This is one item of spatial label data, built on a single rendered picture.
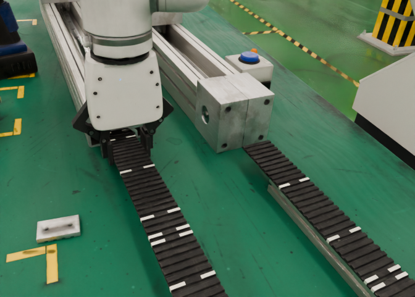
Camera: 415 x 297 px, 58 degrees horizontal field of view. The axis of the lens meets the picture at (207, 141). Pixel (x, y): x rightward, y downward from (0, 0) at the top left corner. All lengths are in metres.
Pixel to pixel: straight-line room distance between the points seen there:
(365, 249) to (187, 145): 0.32
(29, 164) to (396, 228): 0.54
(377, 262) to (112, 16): 0.41
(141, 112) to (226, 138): 0.16
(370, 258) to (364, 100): 0.41
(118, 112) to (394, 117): 0.50
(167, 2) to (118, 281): 0.32
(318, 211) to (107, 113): 0.30
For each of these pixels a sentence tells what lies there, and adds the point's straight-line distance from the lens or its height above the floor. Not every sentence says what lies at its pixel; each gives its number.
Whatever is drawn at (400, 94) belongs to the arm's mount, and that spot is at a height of 0.86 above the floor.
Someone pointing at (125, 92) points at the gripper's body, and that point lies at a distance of 0.50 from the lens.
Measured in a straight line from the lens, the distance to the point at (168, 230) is 0.45.
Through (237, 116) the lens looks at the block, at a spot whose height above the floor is 0.85.
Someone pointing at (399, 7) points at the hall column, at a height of 0.37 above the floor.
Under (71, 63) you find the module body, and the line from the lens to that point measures 0.74.
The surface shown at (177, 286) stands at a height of 0.81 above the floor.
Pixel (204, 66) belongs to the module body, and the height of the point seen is 0.84.
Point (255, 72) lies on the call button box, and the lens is 0.80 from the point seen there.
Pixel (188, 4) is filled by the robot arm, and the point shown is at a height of 1.04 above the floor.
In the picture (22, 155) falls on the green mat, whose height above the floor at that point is 0.78.
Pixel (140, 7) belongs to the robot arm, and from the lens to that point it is 0.45.
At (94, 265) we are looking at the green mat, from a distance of 0.47.
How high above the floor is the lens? 1.15
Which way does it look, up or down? 35 degrees down
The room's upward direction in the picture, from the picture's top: 4 degrees clockwise
